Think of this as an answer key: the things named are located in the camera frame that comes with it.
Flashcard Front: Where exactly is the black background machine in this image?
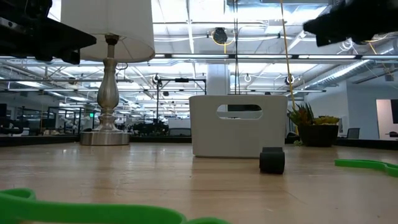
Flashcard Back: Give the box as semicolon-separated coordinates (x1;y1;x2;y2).
0;103;22;137

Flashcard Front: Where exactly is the black background frame stand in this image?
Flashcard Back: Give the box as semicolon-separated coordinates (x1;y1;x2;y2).
156;77;208;125

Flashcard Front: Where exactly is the dark wall screen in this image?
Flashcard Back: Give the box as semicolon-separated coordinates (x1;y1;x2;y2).
390;99;398;124

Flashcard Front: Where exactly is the black aluminium table frame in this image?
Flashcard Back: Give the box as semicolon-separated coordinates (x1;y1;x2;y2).
0;135;398;151

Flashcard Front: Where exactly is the succulent plant in black pot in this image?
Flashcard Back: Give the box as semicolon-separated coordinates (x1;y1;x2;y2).
287;102;340;147

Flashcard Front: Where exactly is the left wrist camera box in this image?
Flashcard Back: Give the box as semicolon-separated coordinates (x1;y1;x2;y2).
24;0;53;19

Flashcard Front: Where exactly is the silver table lamp white shade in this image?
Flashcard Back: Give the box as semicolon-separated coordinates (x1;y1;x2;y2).
58;0;156;146

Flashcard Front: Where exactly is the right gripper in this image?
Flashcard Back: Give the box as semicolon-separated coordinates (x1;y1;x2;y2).
303;0;398;48

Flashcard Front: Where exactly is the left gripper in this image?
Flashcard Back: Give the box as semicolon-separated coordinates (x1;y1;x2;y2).
0;0;97;65

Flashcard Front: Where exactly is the green rubber band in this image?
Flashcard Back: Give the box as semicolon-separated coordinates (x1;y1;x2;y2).
334;159;398;179
0;188;233;224

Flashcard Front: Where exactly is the yellow hanging cord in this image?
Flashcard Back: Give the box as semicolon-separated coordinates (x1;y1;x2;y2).
279;0;297;111

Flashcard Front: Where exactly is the white plastic bin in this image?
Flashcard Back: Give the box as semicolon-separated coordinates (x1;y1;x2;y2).
188;95;289;159

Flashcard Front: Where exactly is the small black rubber band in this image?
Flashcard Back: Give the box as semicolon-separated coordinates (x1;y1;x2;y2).
259;146;286;175

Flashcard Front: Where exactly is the black hanging cable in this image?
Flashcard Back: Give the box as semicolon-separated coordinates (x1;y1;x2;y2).
233;0;240;95

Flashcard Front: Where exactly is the grey office chair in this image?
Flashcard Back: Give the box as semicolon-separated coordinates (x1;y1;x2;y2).
346;127;361;139

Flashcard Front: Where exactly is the black ceiling cable reel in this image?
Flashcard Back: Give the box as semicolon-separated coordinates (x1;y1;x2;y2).
212;27;229;45

